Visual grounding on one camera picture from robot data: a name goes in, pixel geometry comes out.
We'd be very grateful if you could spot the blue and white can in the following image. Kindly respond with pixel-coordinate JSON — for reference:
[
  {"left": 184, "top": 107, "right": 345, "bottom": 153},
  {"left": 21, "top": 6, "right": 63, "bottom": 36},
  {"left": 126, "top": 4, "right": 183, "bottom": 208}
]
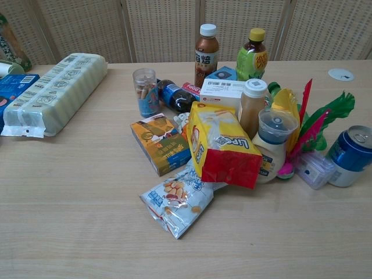
[{"left": 325, "top": 125, "right": 372, "bottom": 188}]

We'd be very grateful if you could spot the small white packet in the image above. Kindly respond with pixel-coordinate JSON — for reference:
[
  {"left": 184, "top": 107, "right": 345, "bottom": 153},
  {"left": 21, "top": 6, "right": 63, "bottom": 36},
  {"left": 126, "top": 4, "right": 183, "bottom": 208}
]
[{"left": 173, "top": 111, "right": 191, "bottom": 132}]

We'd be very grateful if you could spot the yellow and blue box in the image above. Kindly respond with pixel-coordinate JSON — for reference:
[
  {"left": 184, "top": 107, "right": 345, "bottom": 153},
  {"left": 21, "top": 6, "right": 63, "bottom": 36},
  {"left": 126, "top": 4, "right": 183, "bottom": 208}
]
[{"left": 130, "top": 113, "right": 192, "bottom": 177}]

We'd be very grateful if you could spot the yellow and red biscuit bag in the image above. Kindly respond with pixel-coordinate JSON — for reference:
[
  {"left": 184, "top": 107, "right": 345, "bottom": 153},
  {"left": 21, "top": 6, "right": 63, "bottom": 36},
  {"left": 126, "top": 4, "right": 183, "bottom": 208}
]
[{"left": 186, "top": 101, "right": 263, "bottom": 191}]

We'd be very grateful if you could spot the cola bottle with blue label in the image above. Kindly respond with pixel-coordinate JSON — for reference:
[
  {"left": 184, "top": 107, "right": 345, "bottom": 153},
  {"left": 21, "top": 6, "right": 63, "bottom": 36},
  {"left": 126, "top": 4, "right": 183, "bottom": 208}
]
[{"left": 156, "top": 78, "right": 199, "bottom": 114}]

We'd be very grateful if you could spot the red packet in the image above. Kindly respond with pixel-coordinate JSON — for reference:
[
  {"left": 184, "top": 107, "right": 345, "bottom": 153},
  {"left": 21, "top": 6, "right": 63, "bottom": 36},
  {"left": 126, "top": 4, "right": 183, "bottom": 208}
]
[{"left": 181, "top": 81, "right": 202, "bottom": 98}]

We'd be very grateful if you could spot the white carton with red stripe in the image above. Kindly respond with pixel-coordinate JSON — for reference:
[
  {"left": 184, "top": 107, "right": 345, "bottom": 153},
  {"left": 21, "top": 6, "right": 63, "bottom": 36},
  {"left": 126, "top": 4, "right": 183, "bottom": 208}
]
[{"left": 199, "top": 78, "right": 248, "bottom": 109}]

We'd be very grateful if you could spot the clear snack jar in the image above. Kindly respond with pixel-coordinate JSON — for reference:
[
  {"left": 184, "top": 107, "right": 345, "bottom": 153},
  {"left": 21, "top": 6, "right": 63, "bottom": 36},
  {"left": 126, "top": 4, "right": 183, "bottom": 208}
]
[{"left": 132, "top": 67, "right": 161, "bottom": 119}]

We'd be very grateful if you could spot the white and blue peanut bag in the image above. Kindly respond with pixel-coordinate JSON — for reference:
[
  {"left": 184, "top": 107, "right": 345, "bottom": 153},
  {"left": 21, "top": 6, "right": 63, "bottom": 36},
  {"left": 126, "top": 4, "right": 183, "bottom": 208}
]
[{"left": 139, "top": 166, "right": 216, "bottom": 240}]

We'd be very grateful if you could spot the amber juice bottle white cap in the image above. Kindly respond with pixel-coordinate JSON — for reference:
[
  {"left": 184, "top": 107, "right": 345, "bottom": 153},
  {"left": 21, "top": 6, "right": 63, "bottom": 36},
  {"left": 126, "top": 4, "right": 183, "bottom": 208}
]
[{"left": 238, "top": 78, "right": 268, "bottom": 139}]

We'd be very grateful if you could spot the small light blue box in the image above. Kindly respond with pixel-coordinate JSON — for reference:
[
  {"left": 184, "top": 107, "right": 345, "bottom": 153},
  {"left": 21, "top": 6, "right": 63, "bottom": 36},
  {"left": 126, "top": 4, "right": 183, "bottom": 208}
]
[{"left": 204, "top": 66, "right": 239, "bottom": 83}]

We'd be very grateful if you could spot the brown coffee bottle white cap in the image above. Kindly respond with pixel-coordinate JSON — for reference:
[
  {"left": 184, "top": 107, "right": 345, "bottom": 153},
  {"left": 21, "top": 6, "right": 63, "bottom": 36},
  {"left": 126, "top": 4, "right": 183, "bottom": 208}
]
[{"left": 194, "top": 23, "right": 220, "bottom": 88}]

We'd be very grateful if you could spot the white mayonnaise bottle clear cap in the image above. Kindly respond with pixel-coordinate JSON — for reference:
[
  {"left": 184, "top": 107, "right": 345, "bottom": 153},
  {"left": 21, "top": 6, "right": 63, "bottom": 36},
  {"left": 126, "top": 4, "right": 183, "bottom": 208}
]
[{"left": 251, "top": 108, "right": 300, "bottom": 185}]

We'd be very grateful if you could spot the green capped bottle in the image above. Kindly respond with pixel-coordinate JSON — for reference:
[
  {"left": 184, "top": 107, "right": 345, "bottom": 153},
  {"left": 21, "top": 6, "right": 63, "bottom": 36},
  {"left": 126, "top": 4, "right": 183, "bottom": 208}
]
[{"left": 266, "top": 81, "right": 281, "bottom": 109}]

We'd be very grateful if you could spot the green tea bottle yellow cap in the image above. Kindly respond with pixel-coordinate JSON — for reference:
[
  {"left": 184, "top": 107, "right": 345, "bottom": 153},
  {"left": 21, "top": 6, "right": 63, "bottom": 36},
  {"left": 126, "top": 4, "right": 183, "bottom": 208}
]
[{"left": 235, "top": 27, "right": 270, "bottom": 82}]

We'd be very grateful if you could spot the yellow foil bag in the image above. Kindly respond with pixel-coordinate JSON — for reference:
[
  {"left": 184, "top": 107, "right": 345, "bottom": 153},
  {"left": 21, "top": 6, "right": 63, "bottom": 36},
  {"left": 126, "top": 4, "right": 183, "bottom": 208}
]
[{"left": 272, "top": 87, "right": 302, "bottom": 146}]

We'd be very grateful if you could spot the beige woven folding screen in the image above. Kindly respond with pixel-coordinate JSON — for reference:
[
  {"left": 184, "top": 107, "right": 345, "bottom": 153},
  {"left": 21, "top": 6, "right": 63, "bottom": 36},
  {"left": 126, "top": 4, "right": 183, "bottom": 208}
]
[{"left": 0, "top": 0, "right": 372, "bottom": 65}]

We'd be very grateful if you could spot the colourful feather shuttlecock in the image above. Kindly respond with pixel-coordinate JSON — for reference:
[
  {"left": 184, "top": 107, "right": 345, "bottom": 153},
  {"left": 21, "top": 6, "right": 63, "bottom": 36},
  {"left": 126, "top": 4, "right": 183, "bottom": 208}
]
[{"left": 277, "top": 78, "right": 356, "bottom": 181}]

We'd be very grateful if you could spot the clear plastic case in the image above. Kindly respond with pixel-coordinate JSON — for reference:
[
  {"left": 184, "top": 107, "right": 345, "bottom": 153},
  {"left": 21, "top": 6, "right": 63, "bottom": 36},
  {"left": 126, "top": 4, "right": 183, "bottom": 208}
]
[{"left": 296, "top": 151, "right": 337, "bottom": 191}]

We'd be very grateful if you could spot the pale green tissue pack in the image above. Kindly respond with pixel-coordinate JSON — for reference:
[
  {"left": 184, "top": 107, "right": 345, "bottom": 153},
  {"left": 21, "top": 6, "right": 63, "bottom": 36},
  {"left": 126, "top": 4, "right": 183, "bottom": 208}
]
[{"left": 0, "top": 52, "right": 109, "bottom": 139}]

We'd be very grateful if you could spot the white round table cover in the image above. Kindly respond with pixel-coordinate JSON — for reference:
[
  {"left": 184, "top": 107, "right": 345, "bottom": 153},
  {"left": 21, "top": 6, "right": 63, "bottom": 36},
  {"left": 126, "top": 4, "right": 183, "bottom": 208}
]
[{"left": 328, "top": 68, "right": 356, "bottom": 82}]

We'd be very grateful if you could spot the blue cardboard box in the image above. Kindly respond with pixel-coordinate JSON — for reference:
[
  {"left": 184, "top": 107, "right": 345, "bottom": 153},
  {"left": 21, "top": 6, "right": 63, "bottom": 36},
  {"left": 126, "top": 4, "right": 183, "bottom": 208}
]
[{"left": 0, "top": 74, "right": 41, "bottom": 132}]

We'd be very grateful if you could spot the white and green package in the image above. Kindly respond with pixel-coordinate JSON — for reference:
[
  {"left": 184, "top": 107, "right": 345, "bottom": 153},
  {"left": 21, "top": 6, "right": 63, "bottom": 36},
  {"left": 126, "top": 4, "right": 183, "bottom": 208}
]
[{"left": 0, "top": 59, "right": 26, "bottom": 80}]

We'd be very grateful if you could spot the green patterned snack bag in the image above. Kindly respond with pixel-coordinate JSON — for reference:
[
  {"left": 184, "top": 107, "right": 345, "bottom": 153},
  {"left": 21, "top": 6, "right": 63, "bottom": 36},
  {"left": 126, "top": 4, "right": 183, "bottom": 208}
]
[{"left": 0, "top": 12, "right": 33, "bottom": 73}]

